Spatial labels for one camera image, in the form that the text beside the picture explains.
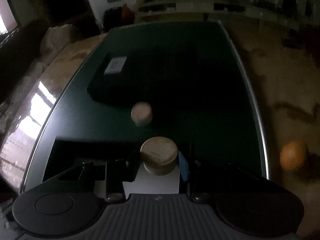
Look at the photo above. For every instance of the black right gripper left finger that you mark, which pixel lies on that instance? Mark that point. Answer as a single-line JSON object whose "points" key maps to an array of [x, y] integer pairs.
{"points": [[62, 207]]}

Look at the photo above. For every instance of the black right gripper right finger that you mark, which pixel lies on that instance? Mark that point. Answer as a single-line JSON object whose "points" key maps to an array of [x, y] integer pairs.
{"points": [[253, 206]]}

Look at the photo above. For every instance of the red object in background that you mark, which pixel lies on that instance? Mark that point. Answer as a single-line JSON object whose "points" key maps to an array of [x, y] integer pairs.
{"points": [[126, 11]]}

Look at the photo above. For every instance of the orange fruit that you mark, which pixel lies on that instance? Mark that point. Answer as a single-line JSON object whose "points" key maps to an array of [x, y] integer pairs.
{"points": [[293, 155]]}

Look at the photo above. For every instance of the white paper sheet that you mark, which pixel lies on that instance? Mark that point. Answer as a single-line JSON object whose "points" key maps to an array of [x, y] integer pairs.
{"points": [[146, 183]]}

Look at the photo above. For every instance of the dark green desk mat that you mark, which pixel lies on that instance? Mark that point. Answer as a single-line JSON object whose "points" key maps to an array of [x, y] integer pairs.
{"points": [[206, 41]]}

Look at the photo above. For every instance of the wooden lidded round jar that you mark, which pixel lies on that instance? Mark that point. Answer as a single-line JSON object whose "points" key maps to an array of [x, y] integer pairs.
{"points": [[159, 155]]}

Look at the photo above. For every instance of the black organizer tray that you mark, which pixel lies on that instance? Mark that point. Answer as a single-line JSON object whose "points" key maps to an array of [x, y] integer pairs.
{"points": [[207, 115]]}

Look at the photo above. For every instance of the white label sticker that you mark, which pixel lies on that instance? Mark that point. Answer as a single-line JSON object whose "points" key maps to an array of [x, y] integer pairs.
{"points": [[115, 65]]}

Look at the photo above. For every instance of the bubble wrap package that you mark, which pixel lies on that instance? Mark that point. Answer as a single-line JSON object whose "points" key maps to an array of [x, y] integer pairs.
{"points": [[56, 38]]}

